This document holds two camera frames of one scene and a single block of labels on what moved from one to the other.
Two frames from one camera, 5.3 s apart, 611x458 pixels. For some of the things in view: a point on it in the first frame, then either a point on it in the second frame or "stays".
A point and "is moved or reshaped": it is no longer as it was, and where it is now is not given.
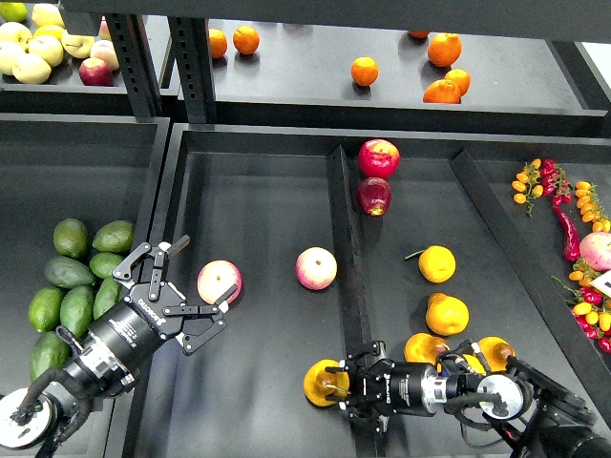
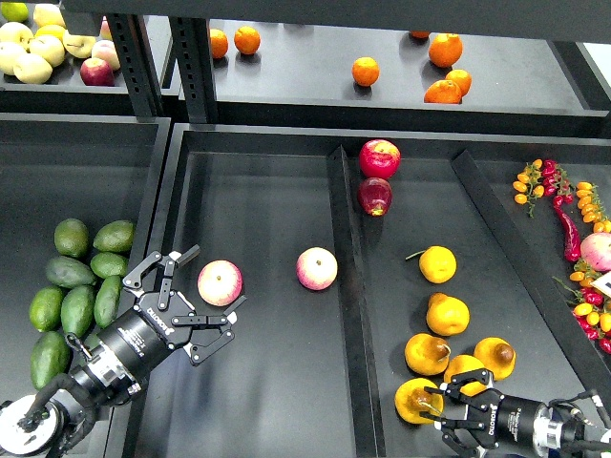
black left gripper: (122, 340) to (160, 322)
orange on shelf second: (245, 39) stays
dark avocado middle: (68, 272) stays
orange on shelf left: (218, 42) stays
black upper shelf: (495, 76) stays
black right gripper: (403, 387) to (514, 426)
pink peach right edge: (596, 250) stays
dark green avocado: (108, 294) stays
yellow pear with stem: (319, 383) is moved or reshaped
